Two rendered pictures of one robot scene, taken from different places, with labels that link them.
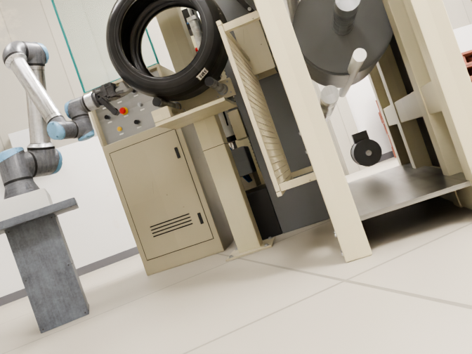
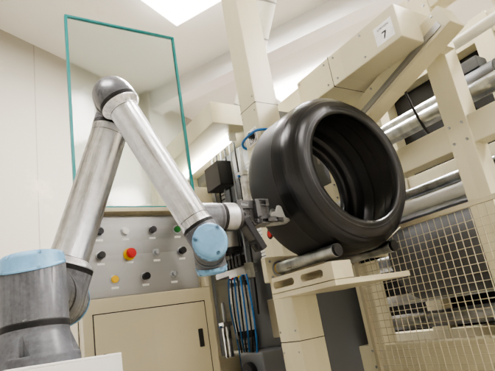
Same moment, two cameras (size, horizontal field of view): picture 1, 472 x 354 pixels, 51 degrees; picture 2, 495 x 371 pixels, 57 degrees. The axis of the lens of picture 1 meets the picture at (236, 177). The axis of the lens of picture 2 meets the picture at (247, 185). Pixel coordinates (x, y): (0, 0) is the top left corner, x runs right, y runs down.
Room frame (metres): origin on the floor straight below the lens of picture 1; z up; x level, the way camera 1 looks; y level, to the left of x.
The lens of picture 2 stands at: (1.55, 1.49, 0.72)
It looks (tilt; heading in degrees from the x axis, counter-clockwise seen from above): 17 degrees up; 316
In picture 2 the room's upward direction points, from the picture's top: 10 degrees counter-clockwise
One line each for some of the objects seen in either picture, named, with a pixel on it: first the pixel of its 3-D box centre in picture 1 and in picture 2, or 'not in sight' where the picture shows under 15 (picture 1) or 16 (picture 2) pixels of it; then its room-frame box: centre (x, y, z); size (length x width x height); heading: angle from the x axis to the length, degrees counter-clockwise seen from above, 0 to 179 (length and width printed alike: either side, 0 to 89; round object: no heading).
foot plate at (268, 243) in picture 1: (251, 247); not in sight; (2.84, 0.05, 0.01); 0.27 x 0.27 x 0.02; 80
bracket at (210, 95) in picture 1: (199, 98); (304, 266); (2.76, 0.05, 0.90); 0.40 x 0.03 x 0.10; 80
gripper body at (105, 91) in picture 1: (106, 94); (250, 214); (2.57, 0.49, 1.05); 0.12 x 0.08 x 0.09; 80
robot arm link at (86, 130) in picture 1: (81, 128); (209, 253); (2.58, 0.67, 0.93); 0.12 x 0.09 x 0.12; 144
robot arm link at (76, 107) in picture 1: (78, 107); (205, 218); (2.60, 0.66, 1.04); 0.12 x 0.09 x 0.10; 80
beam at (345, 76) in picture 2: not in sight; (362, 67); (2.42, -0.20, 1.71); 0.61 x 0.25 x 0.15; 170
